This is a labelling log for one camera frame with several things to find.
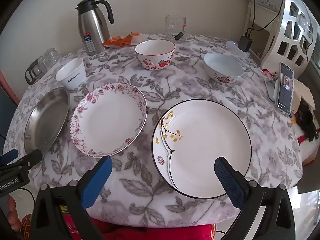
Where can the tan cardboard piece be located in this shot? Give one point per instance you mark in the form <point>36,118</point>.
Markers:
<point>303,90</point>

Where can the orange snack packet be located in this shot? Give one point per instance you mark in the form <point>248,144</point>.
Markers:
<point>135,38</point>
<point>115,42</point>

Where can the clear glass mug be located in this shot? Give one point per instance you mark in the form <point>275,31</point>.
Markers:
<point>175,26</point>

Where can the white phone stand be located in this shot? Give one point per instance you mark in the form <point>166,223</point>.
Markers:
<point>271,88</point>

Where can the dark blue panel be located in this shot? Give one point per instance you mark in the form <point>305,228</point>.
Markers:
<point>6,115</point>

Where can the pink crochet piece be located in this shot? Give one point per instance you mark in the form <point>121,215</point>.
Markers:
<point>267,73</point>

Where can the white cut-out chair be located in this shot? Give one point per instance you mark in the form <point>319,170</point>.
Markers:
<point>290,30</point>

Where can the red yellow knitted cloth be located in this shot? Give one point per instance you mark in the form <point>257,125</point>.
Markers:
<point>308,152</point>

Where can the black power adapter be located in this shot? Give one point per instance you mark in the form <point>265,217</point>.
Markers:
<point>245,43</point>

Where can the pink floral rim plate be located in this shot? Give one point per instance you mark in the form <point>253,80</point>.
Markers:
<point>110,122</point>

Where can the red-rimmed strawberry bowl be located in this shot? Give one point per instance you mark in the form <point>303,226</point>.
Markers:
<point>155,55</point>

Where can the black cloth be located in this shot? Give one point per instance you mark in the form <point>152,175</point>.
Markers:
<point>307,120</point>

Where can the white square bowl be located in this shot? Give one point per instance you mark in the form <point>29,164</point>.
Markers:
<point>72,76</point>

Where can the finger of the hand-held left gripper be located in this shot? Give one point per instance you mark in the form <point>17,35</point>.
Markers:
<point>8,155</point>
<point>27,161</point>

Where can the smartphone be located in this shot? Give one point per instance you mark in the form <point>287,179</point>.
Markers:
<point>285,90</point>

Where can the black-rimmed white ginkgo plate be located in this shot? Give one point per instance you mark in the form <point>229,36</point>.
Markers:
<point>202,145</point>

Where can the pale blue strawberry bowl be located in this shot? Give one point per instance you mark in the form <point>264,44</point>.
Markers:
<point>221,65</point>

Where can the person's left hand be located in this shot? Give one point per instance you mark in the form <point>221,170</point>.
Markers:
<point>13,212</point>

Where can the pink strip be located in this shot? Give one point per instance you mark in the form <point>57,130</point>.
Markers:
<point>7,85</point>

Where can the stainless steel thermos jug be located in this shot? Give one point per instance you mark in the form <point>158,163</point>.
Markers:
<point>92,27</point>

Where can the steel-rimmed white floral bowl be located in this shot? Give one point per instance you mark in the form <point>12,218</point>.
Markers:
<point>46,122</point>

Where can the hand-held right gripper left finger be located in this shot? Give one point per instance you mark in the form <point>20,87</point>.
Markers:
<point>98,182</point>

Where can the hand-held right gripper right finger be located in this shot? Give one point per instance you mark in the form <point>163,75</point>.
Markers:
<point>228,182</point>

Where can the small dark object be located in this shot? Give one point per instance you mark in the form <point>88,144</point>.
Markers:
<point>178,36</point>

